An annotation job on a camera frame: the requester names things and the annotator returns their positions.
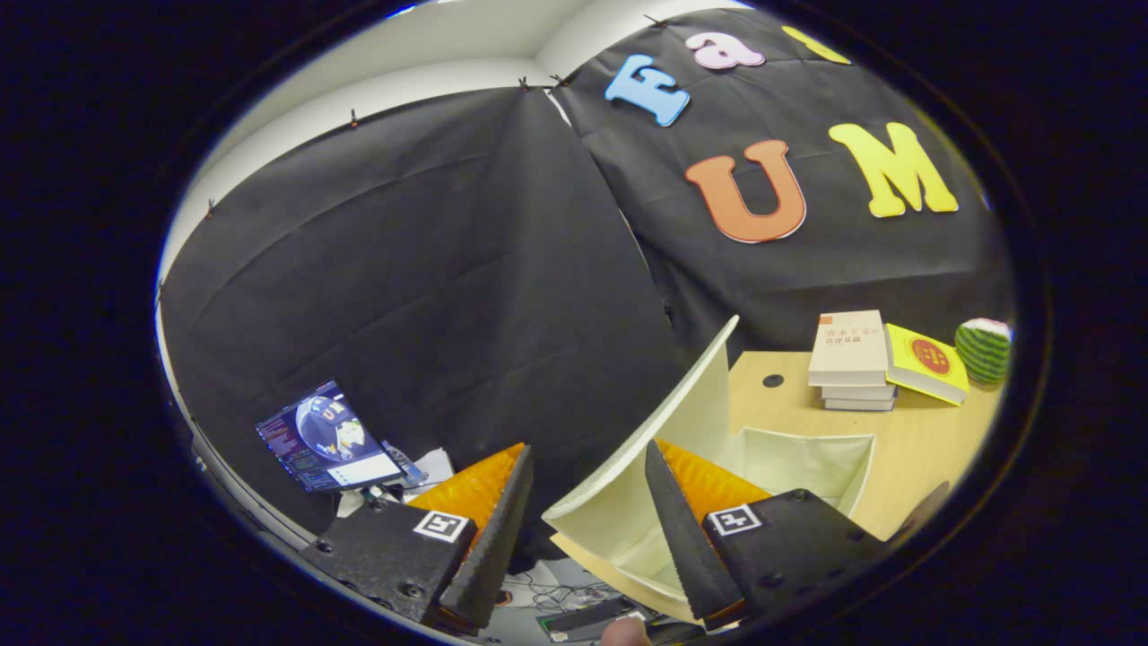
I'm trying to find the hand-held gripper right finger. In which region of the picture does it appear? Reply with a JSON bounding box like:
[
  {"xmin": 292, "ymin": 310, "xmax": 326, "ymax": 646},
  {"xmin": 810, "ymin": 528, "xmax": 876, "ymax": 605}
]
[{"xmin": 643, "ymin": 439, "xmax": 891, "ymax": 632}]

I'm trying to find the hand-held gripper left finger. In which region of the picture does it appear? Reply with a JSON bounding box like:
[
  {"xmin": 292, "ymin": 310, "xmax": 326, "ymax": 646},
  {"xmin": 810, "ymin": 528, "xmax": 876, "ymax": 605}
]
[{"xmin": 300, "ymin": 441, "xmax": 535, "ymax": 636}]

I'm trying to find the pale green storage box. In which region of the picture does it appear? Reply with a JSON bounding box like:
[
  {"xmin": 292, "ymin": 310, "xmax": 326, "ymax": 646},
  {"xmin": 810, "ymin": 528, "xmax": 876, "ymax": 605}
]
[{"xmin": 541, "ymin": 314, "xmax": 877, "ymax": 626}]

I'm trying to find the white paper pile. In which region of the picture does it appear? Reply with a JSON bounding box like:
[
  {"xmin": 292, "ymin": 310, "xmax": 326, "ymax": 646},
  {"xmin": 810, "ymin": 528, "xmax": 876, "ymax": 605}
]
[{"xmin": 395, "ymin": 447, "xmax": 456, "ymax": 493}]

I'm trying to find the beige book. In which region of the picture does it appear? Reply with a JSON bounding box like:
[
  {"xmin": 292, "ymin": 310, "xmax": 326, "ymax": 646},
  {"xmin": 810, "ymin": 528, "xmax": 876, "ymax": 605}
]
[{"xmin": 808, "ymin": 310, "xmax": 890, "ymax": 388}]

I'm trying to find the black backdrop cloth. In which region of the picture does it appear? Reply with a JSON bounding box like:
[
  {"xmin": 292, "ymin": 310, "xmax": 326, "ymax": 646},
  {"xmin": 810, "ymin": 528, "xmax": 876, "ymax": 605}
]
[{"xmin": 160, "ymin": 4, "xmax": 1019, "ymax": 557}]

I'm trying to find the yellow book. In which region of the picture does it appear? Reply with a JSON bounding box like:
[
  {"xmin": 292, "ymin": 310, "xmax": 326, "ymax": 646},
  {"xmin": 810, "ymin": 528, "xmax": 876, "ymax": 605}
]
[{"xmin": 883, "ymin": 323, "xmax": 971, "ymax": 406}]

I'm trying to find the watermelon slice plush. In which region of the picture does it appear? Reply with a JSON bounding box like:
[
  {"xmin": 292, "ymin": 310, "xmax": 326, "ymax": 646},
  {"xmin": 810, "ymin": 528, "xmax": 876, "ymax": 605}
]
[{"xmin": 953, "ymin": 318, "xmax": 1013, "ymax": 387}]

